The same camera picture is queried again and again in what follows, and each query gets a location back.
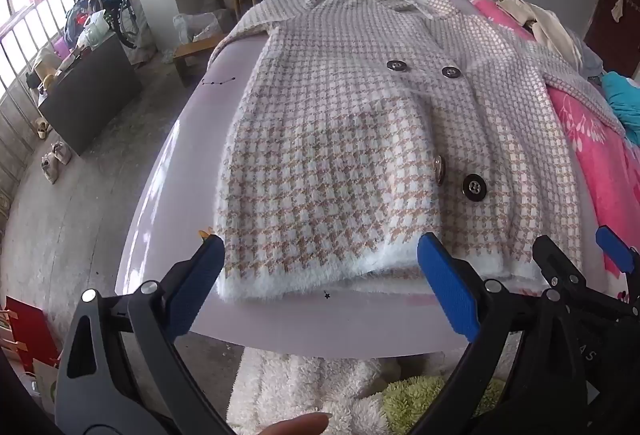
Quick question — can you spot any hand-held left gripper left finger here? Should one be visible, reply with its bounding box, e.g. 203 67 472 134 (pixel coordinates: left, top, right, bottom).
54 234 227 435

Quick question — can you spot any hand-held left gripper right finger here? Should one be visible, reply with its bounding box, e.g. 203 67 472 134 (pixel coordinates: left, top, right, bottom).
416 232 589 435

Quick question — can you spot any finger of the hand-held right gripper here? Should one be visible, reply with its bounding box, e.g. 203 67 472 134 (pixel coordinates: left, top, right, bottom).
595 225 640 276
531 235 589 299

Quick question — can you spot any beige houndstooth coat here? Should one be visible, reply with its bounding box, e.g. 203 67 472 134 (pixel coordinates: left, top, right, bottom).
211 0 627 305

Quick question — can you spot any person's left hand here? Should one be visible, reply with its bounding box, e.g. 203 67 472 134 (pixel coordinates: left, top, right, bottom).
256 412 332 435

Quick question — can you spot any pink floral blanket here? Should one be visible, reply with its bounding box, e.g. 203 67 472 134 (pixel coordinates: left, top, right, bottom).
467 0 640 307

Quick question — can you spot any green fluffy rug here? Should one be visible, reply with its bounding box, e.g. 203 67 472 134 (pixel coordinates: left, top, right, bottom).
381 375 507 435

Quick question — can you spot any teal blanket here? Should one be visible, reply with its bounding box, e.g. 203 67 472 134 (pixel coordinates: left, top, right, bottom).
600 71 640 142

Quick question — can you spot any white fluffy rug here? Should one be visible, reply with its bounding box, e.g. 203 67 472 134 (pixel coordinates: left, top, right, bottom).
225 346 402 435

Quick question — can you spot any red box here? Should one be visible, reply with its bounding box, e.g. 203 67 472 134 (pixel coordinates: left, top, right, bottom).
0 295 62 368

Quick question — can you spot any light grey clothing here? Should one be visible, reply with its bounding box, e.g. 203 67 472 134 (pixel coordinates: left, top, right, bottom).
575 37 607 82

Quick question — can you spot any black cabinet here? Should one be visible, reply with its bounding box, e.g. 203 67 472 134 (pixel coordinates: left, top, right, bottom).
37 32 144 156

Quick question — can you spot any beige clothing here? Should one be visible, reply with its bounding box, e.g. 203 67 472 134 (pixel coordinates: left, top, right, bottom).
495 0 584 66

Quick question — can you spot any small wooden stool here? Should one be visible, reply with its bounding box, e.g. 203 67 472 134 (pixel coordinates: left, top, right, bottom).
173 35 224 88

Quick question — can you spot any clear plastic bag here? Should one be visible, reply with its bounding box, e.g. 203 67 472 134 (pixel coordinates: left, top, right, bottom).
172 10 234 44

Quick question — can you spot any white plastic jug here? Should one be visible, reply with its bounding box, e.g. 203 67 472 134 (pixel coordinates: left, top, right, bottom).
79 12 112 49

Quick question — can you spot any blue wheelchair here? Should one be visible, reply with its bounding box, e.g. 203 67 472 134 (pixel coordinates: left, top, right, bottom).
95 0 142 52

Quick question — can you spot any metal window railing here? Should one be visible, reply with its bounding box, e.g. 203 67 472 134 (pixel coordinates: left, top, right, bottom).
0 0 82 196

